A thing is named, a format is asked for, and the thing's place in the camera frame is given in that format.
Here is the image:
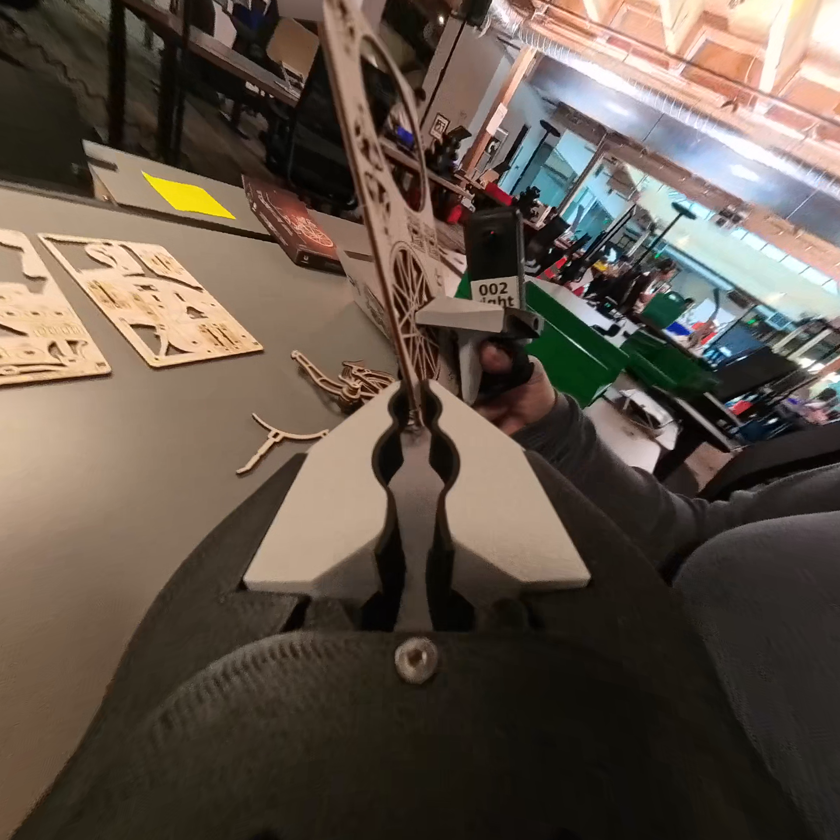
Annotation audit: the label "wooden bicycle model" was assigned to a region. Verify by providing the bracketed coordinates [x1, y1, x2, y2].
[290, 349, 403, 416]

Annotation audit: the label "wooden parts sheet animal outlines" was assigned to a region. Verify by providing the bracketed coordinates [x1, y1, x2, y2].
[320, 0, 444, 427]

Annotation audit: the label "pale wooden chair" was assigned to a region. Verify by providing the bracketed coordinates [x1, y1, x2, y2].
[266, 16, 322, 86]

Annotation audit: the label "yellow sticky note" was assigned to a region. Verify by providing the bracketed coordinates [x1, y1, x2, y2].
[141, 172, 237, 221]

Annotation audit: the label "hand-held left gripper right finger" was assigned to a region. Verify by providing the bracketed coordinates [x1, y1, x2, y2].
[425, 382, 593, 608]

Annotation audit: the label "wooden curved fender part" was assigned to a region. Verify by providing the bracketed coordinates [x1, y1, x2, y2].
[236, 412, 330, 475]

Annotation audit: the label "wooden parts sheet with slots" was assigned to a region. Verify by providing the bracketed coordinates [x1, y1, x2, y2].
[38, 231, 265, 370]

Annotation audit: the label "black mesh office chair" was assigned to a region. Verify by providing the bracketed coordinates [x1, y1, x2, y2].
[285, 46, 368, 206]

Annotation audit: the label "dark red product box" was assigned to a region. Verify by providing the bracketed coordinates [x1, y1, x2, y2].
[241, 174, 343, 271]

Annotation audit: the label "person's grey ribbed clothing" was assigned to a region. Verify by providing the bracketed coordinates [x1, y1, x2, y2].
[675, 512, 840, 840]

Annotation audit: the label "person's right hand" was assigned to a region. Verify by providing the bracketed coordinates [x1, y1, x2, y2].
[472, 341, 560, 435]

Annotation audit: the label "green storage bin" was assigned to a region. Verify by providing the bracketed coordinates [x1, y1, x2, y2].
[620, 328, 719, 398]
[524, 279, 630, 409]

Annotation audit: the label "wooden parts sheet curved cutout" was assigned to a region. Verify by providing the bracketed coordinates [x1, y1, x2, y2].
[0, 228, 112, 388]

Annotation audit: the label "person's right forearm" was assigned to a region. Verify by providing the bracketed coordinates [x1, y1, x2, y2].
[512, 390, 716, 567]

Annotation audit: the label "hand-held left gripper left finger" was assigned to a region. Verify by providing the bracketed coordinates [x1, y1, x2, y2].
[243, 382, 404, 596]

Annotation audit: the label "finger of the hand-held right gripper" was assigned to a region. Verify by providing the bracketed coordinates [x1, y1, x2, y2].
[415, 295, 509, 337]

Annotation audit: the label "assembly instruction booklet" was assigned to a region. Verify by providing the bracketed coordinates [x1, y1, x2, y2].
[335, 246, 463, 345]

